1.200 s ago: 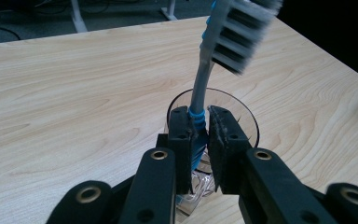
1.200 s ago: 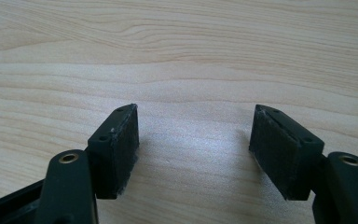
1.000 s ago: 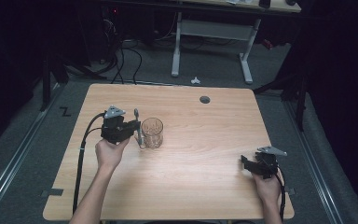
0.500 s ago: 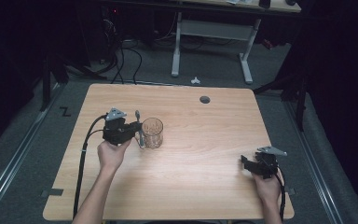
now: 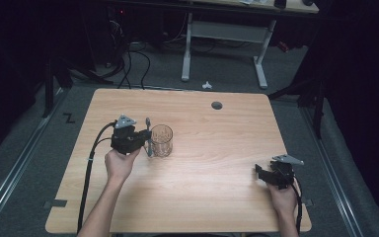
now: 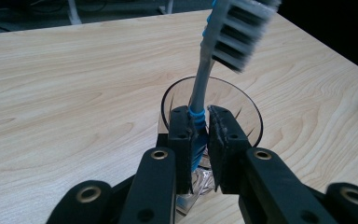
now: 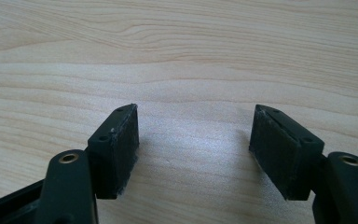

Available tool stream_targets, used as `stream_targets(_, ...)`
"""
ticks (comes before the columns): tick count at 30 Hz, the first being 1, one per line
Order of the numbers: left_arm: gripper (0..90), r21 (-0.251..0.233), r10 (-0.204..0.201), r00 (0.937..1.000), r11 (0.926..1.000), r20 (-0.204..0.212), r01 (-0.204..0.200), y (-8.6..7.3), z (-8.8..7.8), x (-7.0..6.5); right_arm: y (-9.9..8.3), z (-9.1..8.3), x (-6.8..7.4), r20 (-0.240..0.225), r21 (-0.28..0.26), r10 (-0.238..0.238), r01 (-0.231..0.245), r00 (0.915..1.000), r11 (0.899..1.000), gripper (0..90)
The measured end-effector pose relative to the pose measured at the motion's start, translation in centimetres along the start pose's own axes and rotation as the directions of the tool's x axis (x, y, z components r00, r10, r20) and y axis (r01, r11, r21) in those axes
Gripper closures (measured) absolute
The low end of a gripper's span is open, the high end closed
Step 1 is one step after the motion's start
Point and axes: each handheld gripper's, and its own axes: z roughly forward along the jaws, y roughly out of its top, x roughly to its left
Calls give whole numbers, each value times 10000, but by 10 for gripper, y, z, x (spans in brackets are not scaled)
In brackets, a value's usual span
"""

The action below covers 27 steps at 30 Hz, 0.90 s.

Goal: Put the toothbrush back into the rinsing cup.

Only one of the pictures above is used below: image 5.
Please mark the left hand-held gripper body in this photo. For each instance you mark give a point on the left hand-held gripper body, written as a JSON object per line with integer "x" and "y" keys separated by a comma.
{"x": 125, "y": 138}

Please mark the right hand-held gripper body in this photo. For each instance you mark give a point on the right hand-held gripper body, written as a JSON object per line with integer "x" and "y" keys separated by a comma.
{"x": 284, "y": 171}

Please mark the blue toothbrush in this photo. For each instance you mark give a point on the blue toothbrush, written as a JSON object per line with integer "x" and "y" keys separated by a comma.
{"x": 149, "y": 146}

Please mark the clear glass mug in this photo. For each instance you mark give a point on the clear glass mug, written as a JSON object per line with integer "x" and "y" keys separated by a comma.
{"x": 162, "y": 141}

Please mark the person's left hand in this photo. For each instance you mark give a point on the person's left hand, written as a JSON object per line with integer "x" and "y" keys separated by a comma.
{"x": 120, "y": 164}

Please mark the person's right hand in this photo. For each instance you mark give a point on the person's right hand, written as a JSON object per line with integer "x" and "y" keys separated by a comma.
{"x": 283, "y": 199}

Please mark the grey tape strip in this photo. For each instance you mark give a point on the grey tape strip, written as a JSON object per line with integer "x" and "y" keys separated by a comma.
{"x": 307, "y": 201}
{"x": 55, "y": 204}

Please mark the black metal stand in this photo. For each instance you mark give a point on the black metal stand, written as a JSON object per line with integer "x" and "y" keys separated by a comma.
{"x": 318, "y": 112}
{"x": 48, "y": 89}

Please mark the small white floor object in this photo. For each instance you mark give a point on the small white floor object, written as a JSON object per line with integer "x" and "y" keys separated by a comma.
{"x": 206, "y": 86}

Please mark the small red object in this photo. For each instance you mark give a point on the small red object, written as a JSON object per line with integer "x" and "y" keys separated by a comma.
{"x": 283, "y": 46}

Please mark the white-legged wooden desk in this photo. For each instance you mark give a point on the white-legged wooden desk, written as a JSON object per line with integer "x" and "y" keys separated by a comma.
{"x": 225, "y": 31}

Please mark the metal floor rail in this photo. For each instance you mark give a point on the metal floor rail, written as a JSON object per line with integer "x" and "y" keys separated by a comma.
{"x": 329, "y": 171}
{"x": 16, "y": 164}

